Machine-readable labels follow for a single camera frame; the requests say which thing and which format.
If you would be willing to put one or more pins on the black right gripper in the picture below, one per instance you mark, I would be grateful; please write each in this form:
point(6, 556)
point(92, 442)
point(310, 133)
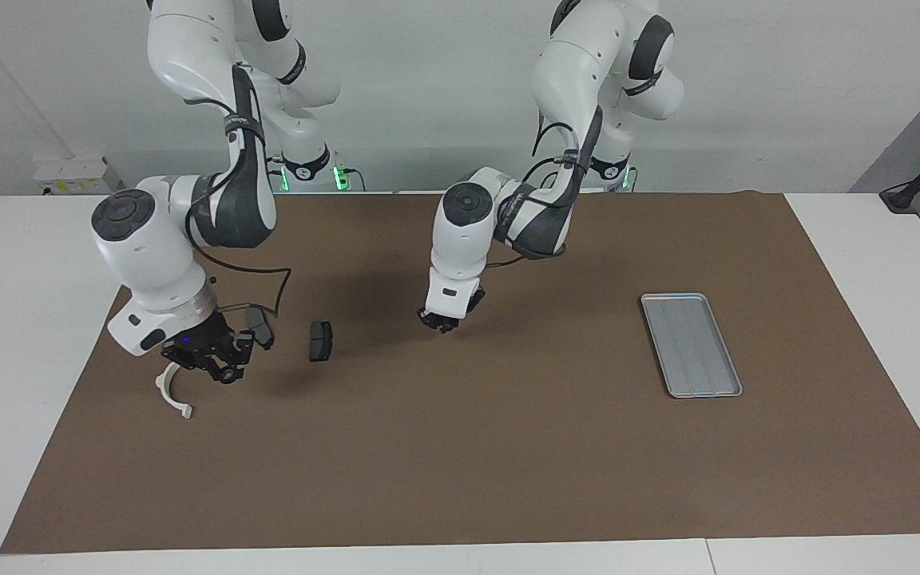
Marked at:
point(204, 347)

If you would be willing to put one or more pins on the silver metal tray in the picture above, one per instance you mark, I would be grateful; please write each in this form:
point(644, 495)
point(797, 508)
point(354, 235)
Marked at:
point(695, 351)

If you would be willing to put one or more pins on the white semicircular bracket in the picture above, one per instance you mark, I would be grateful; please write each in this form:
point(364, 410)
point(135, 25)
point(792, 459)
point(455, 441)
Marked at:
point(164, 391)

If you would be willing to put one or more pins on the brown table mat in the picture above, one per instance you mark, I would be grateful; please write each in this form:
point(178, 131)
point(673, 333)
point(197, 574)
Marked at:
point(460, 447)

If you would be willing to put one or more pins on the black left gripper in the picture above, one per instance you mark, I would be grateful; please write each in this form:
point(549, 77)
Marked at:
point(460, 315)

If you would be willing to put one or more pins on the rectangular dark brake pad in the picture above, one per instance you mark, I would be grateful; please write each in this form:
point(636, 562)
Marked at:
point(320, 342)

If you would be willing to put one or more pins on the white socket box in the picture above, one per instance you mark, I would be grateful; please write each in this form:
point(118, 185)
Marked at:
point(69, 172)

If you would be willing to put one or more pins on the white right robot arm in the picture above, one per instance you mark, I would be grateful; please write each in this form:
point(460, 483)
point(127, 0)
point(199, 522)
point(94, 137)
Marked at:
point(188, 72)

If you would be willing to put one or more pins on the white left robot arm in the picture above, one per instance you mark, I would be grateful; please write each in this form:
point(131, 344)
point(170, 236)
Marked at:
point(580, 72)

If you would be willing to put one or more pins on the curved dark brake pad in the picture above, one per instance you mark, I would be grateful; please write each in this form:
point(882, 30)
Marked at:
point(263, 335)

